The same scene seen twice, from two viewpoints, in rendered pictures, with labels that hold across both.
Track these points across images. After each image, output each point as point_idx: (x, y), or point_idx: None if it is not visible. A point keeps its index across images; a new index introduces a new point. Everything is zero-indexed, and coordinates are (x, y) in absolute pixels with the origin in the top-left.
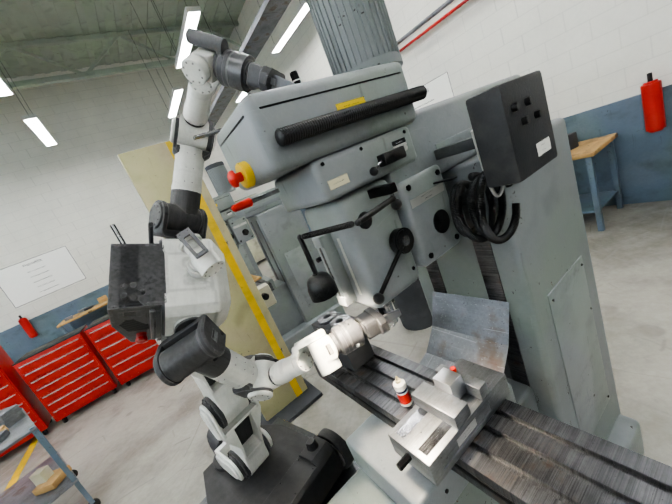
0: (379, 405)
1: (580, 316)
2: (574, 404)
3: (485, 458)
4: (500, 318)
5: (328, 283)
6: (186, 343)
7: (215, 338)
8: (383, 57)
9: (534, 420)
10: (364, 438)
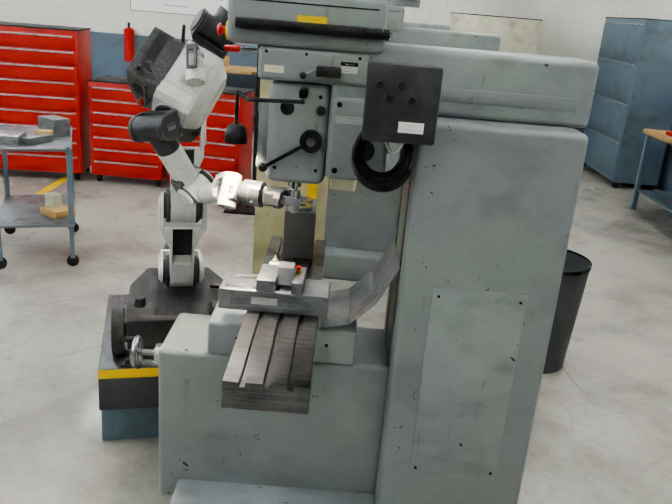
0: None
1: (483, 349)
2: (416, 416)
3: (256, 317)
4: (389, 279)
5: (235, 133)
6: (152, 118)
7: (170, 128)
8: None
9: (306, 328)
10: None
